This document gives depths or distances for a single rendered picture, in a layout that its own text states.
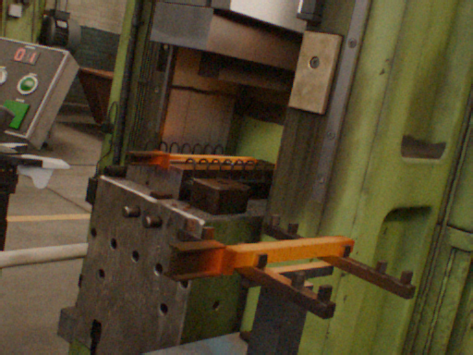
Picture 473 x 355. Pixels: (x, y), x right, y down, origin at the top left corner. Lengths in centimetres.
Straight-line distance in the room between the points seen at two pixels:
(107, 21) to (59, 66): 900
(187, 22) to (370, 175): 55
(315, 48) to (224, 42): 22
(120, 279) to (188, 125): 52
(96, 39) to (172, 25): 918
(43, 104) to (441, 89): 104
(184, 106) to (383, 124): 67
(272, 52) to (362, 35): 33
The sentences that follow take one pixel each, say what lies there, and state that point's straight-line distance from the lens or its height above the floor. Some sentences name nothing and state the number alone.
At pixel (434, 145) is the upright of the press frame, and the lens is 162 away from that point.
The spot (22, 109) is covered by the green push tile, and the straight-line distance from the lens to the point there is 170.
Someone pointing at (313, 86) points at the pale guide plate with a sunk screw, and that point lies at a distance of 133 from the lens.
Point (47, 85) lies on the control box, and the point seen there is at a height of 110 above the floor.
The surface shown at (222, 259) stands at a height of 98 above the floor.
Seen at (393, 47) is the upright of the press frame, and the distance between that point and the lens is 128.
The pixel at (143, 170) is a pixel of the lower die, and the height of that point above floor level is 95.
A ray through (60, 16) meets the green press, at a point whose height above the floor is 144.
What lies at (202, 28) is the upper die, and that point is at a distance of 140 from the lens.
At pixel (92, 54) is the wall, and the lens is 1063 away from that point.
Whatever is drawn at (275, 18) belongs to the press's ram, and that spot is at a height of 138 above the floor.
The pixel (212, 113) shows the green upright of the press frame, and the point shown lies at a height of 110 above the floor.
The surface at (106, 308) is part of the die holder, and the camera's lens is 156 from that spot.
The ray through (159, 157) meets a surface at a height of 100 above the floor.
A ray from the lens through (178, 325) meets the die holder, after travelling 137.
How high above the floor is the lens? 124
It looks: 10 degrees down
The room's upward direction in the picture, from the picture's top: 12 degrees clockwise
